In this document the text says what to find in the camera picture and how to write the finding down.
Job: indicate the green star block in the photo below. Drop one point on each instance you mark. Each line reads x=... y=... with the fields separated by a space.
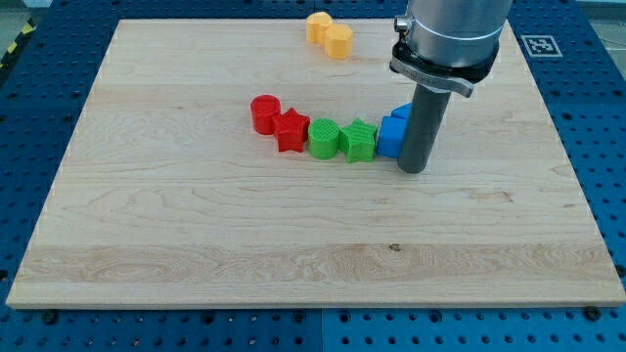
x=358 y=141

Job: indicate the red star block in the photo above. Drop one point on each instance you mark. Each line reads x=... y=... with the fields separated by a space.
x=291 y=130

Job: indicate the wooden board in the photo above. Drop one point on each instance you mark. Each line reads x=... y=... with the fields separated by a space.
x=166 y=197

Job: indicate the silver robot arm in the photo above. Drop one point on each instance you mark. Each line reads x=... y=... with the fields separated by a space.
x=448 y=45

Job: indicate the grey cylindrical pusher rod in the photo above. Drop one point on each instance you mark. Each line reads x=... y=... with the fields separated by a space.
x=427 y=110

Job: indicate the white fiducial marker tag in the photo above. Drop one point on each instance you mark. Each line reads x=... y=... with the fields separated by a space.
x=541 y=46

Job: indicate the yellow hexagon block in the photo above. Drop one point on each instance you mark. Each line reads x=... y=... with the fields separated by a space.
x=338 y=41

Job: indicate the yellow block rear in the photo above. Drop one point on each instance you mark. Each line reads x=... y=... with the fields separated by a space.
x=316 y=26

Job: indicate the blue block behind rod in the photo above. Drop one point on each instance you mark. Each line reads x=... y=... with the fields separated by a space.
x=401 y=111

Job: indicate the green cylinder block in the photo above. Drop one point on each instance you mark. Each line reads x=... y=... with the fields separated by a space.
x=323 y=137

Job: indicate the black yellow hazard tape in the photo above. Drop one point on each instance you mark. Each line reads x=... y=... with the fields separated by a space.
x=17 y=46

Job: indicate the red cylinder block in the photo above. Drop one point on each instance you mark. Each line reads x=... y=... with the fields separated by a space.
x=263 y=109

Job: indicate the blue cube block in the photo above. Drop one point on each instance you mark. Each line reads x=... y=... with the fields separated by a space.
x=391 y=136

